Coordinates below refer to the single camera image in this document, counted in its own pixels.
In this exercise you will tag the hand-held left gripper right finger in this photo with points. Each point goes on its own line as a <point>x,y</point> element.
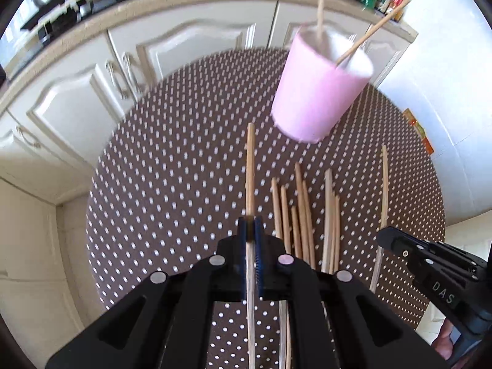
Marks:
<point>258,246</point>

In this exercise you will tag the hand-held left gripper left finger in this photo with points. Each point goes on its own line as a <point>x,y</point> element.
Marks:
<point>242,246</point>

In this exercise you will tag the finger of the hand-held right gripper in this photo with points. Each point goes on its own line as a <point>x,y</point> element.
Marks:
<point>398,242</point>

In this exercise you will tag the light wooden chopstick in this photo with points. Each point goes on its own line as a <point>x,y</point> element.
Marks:
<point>373,31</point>
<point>386,200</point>
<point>320,4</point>
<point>250,169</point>

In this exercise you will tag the bunch of wooden chopsticks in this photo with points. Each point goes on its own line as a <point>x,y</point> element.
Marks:
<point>328,207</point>

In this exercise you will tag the pink cup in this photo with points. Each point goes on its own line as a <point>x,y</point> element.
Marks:
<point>315,92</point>

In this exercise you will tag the person's right hand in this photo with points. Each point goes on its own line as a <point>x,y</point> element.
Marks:
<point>442,344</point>

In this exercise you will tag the round polka-dot table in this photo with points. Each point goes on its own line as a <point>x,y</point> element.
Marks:
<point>173,180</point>

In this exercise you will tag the orange cardboard box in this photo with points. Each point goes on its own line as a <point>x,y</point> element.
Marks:
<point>419,127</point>

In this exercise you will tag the cream kitchen base cabinet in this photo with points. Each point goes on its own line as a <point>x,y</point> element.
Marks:
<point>77,96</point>

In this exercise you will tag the red sauce bottle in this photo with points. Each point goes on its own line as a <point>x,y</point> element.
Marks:
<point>400,2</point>

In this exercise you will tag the beige kitchen countertop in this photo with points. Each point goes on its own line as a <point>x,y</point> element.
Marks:
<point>127,9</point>

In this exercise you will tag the black glass cooktop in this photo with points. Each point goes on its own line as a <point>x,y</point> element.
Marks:
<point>57,19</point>

